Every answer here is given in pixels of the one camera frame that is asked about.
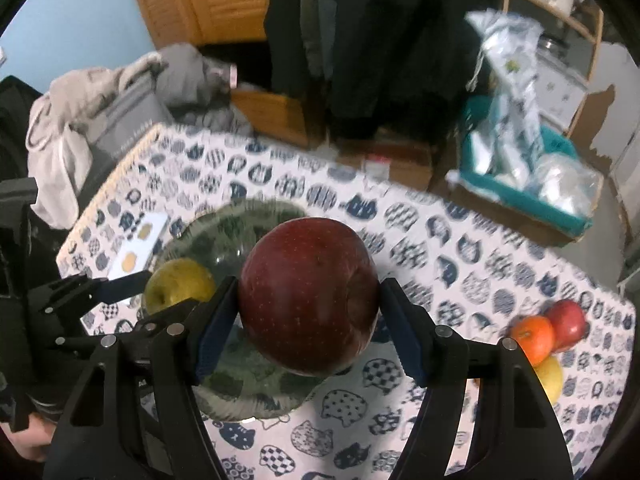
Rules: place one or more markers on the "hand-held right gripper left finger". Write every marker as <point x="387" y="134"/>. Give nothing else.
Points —
<point x="215" y="332"/>

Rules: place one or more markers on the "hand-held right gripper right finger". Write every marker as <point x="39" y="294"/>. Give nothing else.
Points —
<point x="406" y="332"/>

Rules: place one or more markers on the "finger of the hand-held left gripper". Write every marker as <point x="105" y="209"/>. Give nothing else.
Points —
<point x="167" y="314"/>
<point x="125" y="286"/>

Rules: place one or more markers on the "green apple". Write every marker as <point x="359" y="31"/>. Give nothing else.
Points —
<point x="175" y="282"/>

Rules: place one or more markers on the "large dark red apple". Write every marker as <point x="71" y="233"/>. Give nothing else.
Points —
<point x="305" y="295"/>

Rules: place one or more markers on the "glass bowl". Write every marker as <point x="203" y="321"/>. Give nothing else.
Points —
<point x="225" y="230"/>

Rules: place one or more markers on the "orange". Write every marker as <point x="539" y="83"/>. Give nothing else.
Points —
<point x="532" y="337"/>

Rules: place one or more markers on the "yellow apple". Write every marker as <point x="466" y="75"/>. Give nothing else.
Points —
<point x="547" y="377"/>

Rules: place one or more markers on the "small red apple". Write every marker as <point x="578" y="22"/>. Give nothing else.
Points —
<point x="567" y="322"/>

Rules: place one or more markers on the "person's left hand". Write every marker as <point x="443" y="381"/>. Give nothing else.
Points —
<point x="30" y="440"/>

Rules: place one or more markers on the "white sticker card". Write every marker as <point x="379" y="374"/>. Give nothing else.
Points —
<point x="150" y="232"/>

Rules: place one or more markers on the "cat print tablecloth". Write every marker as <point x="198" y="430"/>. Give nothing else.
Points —
<point x="450" y="260"/>

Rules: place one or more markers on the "cardboard box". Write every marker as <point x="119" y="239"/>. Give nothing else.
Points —
<point x="395" y="152"/>
<point x="500" y="215"/>

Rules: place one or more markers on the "dark cloth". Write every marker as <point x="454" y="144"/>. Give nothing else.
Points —
<point x="15" y="105"/>

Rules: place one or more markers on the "beige clothes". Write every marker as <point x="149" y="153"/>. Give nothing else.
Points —
<point x="60" y="110"/>

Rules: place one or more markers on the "grey fabric hamper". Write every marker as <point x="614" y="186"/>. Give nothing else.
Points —
<point x="130" y="120"/>

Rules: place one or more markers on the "clear plastic bag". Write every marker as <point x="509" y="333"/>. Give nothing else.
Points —
<point x="565" y="182"/>

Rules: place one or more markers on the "wooden drawer box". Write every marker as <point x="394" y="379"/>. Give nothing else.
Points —
<point x="270" y="115"/>

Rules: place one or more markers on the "grey jacket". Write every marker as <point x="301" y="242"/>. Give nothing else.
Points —
<point x="190" y="70"/>

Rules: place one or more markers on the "teal plastic basket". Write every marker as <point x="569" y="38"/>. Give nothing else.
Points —
<point x="555" y="142"/>

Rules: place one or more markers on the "printed white plastic bag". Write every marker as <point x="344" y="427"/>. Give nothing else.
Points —
<point x="510" y="70"/>

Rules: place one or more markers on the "white patterned storage box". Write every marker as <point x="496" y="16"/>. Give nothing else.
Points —
<point x="560" y="90"/>

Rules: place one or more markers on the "hanging dark coats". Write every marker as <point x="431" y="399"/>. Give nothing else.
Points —
<point x="390" y="35"/>

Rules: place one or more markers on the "wooden louvered cabinet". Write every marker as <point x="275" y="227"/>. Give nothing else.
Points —
<point x="225" y="0"/>

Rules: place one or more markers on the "metal pot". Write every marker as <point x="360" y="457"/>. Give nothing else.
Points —
<point x="552" y="44"/>

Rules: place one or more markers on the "wooden shelf rack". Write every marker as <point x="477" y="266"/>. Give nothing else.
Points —
<point x="595" y="25"/>

